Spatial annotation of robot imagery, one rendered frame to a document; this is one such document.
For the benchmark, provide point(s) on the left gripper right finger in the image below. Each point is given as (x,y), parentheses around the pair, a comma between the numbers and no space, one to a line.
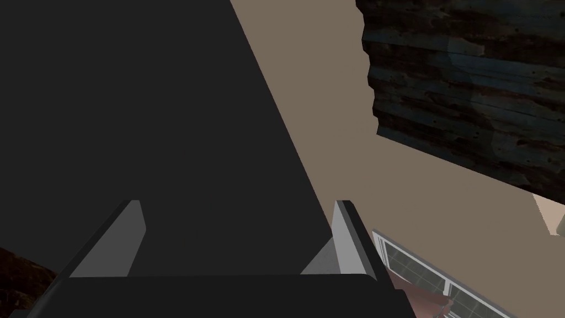
(346,247)

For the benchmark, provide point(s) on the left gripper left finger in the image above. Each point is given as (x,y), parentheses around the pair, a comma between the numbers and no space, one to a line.
(115,245)

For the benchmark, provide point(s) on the white framed window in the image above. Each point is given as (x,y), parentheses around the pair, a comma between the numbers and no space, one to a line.
(423,276)

